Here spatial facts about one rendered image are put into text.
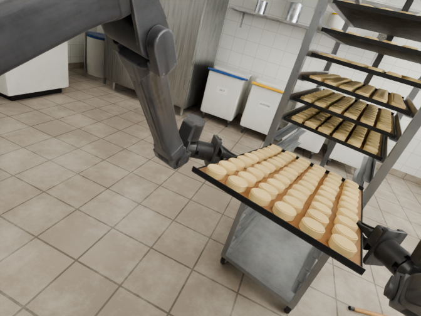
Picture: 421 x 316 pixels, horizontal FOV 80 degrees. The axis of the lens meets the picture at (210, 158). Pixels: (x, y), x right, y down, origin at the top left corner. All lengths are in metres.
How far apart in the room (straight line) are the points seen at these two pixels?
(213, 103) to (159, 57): 3.40
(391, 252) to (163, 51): 0.60
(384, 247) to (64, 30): 0.69
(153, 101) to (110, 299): 1.24
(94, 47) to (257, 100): 2.86
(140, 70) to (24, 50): 0.16
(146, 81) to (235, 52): 3.88
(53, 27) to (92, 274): 1.45
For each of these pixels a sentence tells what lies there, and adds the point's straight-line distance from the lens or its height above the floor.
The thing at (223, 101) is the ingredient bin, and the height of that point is 0.38.
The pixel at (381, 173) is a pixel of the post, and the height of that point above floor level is 1.00.
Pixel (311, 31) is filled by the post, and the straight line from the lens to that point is 1.11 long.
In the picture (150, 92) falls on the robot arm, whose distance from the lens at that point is 0.45.
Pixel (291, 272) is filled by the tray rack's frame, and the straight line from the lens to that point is 1.75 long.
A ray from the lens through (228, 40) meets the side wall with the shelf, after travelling 4.32.
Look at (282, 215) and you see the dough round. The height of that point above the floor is 1.02.
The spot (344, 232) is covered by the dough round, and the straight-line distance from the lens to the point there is 0.62.
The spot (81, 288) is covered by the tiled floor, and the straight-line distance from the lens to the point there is 1.60.
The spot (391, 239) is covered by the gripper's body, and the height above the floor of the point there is 1.02.
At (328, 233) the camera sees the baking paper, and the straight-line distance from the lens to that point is 0.63.
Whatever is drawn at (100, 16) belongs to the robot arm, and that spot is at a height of 1.31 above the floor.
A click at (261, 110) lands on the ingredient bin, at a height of 0.44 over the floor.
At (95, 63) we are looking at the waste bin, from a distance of 4.99.
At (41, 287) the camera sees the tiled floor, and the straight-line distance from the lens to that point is 1.64.
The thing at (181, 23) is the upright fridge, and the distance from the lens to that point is 3.61.
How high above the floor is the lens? 1.34
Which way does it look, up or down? 28 degrees down
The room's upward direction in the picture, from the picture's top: 16 degrees clockwise
